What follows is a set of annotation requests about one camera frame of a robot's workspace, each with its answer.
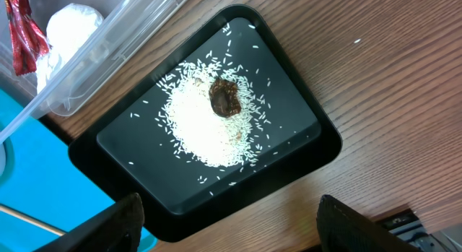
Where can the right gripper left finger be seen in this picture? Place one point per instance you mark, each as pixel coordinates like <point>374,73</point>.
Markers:
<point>117,228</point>

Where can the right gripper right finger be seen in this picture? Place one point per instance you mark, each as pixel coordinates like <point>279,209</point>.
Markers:
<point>342,229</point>

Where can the wooden chopstick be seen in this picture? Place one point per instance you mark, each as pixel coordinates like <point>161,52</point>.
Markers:
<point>31,220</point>

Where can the brown food scrap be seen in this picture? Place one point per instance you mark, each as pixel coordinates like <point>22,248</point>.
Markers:
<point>223,98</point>

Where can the white tissue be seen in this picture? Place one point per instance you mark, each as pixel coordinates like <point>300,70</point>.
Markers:
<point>67,31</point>

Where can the red snack wrapper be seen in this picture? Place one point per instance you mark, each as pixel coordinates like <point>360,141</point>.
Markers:
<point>29,42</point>

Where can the black waste tray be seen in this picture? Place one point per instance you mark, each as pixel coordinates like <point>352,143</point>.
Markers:
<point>316,146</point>

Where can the clear plastic waste bin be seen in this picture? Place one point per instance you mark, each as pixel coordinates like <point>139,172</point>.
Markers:
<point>127,26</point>

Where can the teal plastic serving tray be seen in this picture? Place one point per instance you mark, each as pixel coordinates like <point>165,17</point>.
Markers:
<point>40,181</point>

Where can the pile of white rice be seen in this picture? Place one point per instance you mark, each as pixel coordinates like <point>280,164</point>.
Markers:
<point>178,147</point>

